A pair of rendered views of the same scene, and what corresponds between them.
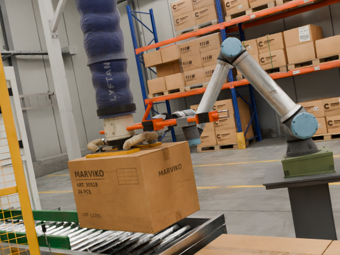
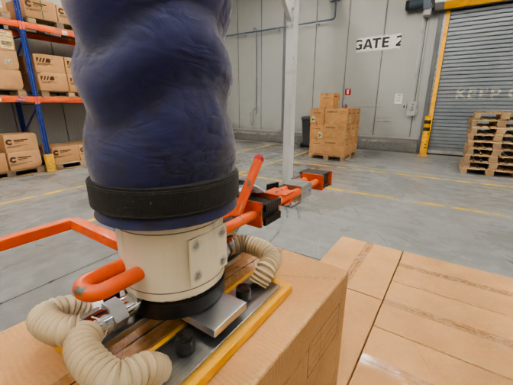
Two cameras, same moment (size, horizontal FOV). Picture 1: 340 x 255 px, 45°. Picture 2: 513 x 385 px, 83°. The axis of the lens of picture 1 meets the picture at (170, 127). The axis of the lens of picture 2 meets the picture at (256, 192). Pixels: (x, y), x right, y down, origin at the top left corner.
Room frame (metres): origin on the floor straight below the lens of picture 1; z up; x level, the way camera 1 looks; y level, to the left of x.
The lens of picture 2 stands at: (2.24, 0.74, 1.45)
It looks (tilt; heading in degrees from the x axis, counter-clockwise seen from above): 17 degrees down; 267
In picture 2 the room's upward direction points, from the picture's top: straight up
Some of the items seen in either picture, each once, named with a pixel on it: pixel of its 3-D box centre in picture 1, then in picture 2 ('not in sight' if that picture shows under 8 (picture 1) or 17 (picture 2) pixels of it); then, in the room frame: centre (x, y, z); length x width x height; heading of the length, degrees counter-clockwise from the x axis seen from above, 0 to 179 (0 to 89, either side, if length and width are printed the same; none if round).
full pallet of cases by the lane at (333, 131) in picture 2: not in sight; (334, 125); (-0.48, -7.52, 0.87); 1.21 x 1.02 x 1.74; 53
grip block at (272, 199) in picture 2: (153, 124); (256, 207); (2.20, 0.09, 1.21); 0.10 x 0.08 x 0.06; 142
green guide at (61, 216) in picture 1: (54, 214); not in sight; (3.28, 1.04, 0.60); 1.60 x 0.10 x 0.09; 52
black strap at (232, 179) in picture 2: (116, 110); (166, 182); (2.35, 0.28, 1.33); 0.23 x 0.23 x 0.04
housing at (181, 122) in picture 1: (185, 121); (297, 189); (2.07, -0.08, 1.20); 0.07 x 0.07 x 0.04; 52
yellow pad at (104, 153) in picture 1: (111, 150); (217, 321); (2.28, 0.34, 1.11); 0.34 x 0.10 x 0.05; 52
